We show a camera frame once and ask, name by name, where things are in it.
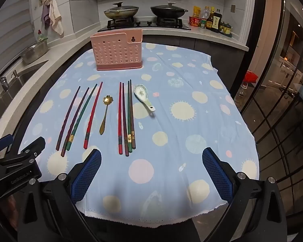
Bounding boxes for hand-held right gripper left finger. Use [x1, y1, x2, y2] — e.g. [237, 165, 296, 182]
[18, 149, 103, 242]

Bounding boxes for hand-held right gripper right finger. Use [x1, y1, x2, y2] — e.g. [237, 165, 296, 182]
[201, 147, 288, 242]

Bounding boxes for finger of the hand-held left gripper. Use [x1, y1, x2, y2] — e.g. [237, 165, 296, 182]
[0, 136, 46, 168]
[0, 134, 14, 157]

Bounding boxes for purple chopstick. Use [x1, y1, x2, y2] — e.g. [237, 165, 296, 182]
[56, 86, 81, 151]

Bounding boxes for maroon chopstick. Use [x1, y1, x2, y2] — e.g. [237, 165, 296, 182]
[122, 82, 130, 157]
[60, 87, 90, 157]

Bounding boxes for green chopstick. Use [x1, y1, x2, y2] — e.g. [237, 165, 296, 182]
[65, 84, 98, 152]
[127, 81, 133, 154]

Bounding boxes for gold flower spoon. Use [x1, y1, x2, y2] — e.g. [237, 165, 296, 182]
[99, 95, 113, 135]

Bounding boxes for red chopstick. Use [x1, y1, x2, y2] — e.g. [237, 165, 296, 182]
[83, 81, 103, 150]
[118, 82, 123, 155]

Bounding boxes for brown chopstick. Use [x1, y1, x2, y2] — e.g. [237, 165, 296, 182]
[129, 79, 136, 150]

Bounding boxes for white ceramic spoon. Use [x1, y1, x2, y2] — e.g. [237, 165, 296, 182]
[134, 84, 156, 112]

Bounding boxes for pink perforated utensil holder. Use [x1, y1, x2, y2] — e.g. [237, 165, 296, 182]
[90, 29, 144, 71]

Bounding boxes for chrome soap dispenser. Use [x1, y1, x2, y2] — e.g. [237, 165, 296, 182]
[11, 70, 21, 86]

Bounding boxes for blue dotted tablecloth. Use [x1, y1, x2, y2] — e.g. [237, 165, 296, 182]
[0, 42, 259, 228]

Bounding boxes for kitchen sink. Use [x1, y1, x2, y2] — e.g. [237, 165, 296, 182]
[0, 60, 47, 111]

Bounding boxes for black framed glass door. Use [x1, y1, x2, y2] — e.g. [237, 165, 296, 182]
[242, 0, 303, 232]

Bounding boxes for empty plastic bottle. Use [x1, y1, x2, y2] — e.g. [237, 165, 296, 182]
[234, 82, 248, 109]

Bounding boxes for metal bowl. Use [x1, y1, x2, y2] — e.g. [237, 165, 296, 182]
[21, 38, 49, 65]

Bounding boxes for red bag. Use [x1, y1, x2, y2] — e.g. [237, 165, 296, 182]
[244, 71, 258, 83]

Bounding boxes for window blinds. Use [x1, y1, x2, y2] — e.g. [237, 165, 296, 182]
[0, 0, 38, 63]

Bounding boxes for purple cloth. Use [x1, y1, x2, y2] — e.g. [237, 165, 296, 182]
[41, 4, 52, 31]

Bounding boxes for cream towel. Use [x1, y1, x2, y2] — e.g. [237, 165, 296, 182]
[47, 0, 64, 36]

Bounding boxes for yellow label sauce bottle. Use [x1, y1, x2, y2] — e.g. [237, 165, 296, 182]
[206, 7, 215, 29]

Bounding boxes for beige wok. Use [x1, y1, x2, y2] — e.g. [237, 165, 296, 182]
[103, 8, 140, 20]

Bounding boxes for large dark sauce bottle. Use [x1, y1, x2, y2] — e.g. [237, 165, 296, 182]
[211, 8, 223, 33]

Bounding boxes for glass wok lid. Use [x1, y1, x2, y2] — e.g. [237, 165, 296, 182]
[105, 2, 139, 13]

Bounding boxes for black gas stove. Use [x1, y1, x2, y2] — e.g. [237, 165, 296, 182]
[101, 18, 192, 33]

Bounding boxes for black wok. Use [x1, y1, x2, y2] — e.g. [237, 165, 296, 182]
[150, 7, 189, 19]

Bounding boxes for dark wok lid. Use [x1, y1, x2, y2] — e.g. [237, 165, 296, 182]
[151, 1, 185, 11]

